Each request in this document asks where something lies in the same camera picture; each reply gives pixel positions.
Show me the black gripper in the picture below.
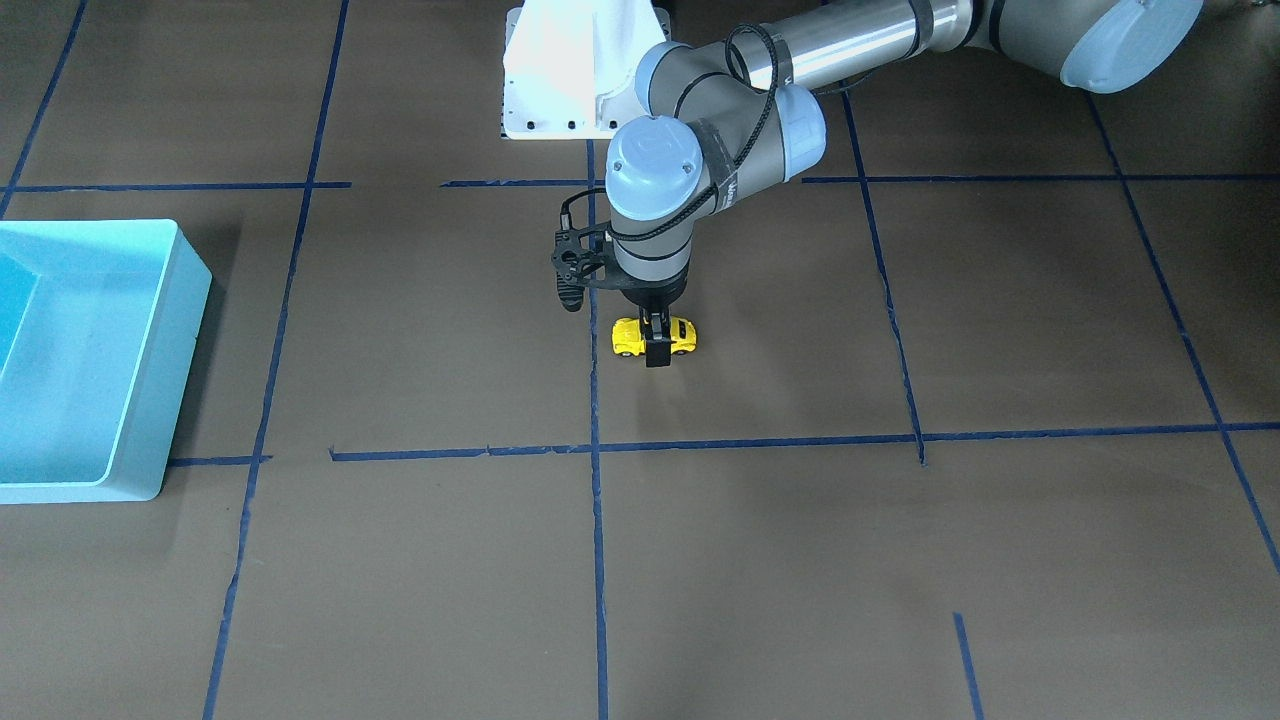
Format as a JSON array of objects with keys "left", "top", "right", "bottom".
[{"left": 550, "top": 225, "right": 689, "bottom": 368}]

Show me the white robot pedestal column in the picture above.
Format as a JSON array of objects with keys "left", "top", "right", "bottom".
[{"left": 500, "top": 1, "right": 671, "bottom": 141}]

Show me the yellow beetle toy car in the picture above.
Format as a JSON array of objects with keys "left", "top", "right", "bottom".
[{"left": 611, "top": 316, "right": 698, "bottom": 359}]

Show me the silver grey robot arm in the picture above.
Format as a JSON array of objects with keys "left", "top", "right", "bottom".
[{"left": 550, "top": 1, "right": 1203, "bottom": 366}]

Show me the light blue plastic bin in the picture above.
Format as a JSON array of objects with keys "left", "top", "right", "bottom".
[{"left": 1, "top": 219, "right": 211, "bottom": 505}]

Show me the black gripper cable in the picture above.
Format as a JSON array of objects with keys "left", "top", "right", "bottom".
[{"left": 558, "top": 24, "right": 794, "bottom": 313}]

